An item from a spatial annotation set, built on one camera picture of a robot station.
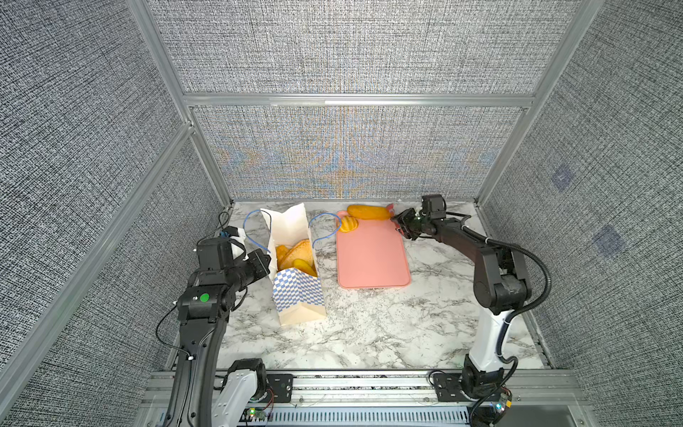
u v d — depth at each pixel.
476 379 0.65
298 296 0.77
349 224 1.07
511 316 0.54
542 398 0.74
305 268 0.87
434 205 0.79
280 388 0.73
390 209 1.04
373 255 1.03
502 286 0.53
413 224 0.88
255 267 0.61
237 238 0.63
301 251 0.90
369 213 1.07
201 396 0.39
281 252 0.94
